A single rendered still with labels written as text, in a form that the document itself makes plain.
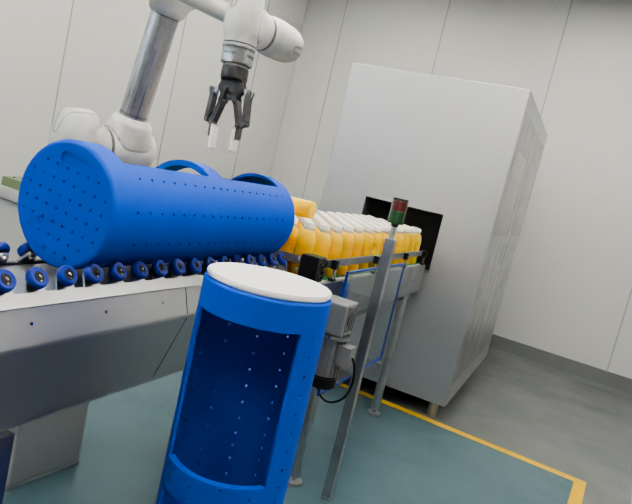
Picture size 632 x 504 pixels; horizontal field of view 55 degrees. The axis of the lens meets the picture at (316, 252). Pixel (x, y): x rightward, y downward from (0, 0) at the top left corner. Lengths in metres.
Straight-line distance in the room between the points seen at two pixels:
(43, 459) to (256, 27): 1.66
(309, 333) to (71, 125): 1.27
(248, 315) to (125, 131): 1.25
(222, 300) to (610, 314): 5.12
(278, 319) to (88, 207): 0.48
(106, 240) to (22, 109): 3.51
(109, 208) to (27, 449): 1.26
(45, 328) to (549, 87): 5.51
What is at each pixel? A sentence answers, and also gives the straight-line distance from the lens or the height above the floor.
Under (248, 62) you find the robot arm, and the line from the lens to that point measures 1.75.
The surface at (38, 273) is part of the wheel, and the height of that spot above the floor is 0.97.
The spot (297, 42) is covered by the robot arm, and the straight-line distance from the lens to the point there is 1.89.
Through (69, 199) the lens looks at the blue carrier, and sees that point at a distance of 1.44.
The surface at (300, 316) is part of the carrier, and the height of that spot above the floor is 1.00.
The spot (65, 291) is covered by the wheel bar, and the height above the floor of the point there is 0.93.
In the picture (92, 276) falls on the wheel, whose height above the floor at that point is 0.96.
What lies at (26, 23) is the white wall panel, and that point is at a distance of 4.81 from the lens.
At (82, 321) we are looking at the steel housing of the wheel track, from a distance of 1.39.
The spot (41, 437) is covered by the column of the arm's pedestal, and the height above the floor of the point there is 0.17.
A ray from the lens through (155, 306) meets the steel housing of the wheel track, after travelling 1.57.
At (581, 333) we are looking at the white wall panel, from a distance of 6.14.
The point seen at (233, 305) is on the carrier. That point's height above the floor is 0.99.
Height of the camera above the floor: 1.28
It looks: 7 degrees down
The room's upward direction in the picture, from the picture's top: 13 degrees clockwise
